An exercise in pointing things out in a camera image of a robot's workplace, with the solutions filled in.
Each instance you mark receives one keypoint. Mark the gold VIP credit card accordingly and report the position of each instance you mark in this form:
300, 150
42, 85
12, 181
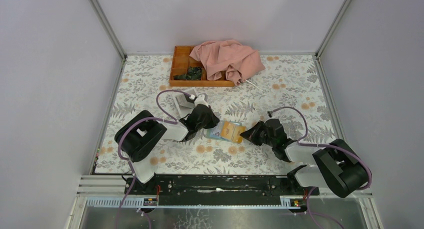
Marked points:
230, 129

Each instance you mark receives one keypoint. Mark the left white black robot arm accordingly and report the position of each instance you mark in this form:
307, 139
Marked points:
140, 135

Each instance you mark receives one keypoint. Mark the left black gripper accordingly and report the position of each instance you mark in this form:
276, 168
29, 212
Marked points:
213, 121

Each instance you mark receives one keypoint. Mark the white slotted cable duct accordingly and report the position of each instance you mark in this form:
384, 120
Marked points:
190, 203

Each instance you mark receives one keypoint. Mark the wooden compartment tray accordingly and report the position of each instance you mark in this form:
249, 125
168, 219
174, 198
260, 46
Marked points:
181, 62

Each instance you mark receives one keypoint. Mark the floral patterned table mat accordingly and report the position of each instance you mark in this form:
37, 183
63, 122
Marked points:
290, 84

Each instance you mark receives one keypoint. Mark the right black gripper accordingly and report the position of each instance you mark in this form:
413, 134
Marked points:
252, 134

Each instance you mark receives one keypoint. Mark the green card holder wallet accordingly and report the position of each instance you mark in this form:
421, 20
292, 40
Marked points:
215, 132

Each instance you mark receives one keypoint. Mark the dark green crumpled item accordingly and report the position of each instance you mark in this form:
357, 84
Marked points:
192, 74

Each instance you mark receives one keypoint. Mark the pink cloth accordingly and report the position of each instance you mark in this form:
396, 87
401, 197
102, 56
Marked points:
229, 58

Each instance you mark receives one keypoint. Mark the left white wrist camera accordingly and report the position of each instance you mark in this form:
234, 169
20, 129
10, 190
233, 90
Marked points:
200, 99

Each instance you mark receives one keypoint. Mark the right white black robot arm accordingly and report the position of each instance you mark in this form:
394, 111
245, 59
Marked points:
334, 166

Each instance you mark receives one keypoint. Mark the white plastic card box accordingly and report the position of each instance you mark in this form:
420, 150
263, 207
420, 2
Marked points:
183, 112

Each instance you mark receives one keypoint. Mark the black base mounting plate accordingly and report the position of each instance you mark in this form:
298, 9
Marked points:
210, 187

